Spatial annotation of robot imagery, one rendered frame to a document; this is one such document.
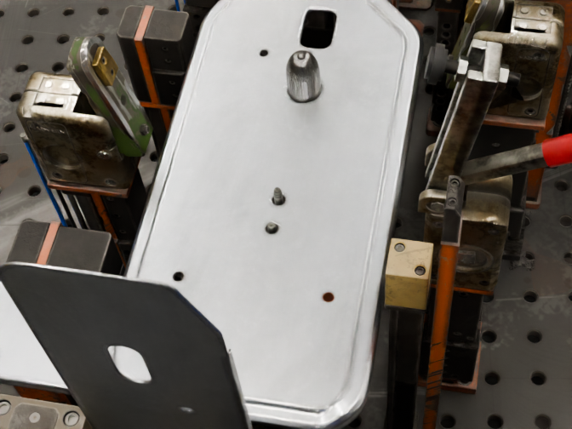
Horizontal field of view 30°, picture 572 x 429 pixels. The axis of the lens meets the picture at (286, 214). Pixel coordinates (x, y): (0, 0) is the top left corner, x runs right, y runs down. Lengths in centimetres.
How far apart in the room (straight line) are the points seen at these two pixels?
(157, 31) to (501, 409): 54
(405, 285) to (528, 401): 38
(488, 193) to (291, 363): 21
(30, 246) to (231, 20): 30
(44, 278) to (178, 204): 41
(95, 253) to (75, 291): 41
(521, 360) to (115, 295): 73
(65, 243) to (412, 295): 32
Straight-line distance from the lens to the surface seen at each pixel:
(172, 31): 109
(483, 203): 88
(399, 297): 86
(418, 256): 84
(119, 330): 59
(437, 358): 91
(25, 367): 91
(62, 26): 154
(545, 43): 97
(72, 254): 97
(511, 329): 122
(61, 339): 62
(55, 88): 100
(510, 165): 84
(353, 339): 88
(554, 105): 115
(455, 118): 78
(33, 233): 100
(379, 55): 104
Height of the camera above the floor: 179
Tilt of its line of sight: 58 degrees down
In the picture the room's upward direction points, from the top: 8 degrees counter-clockwise
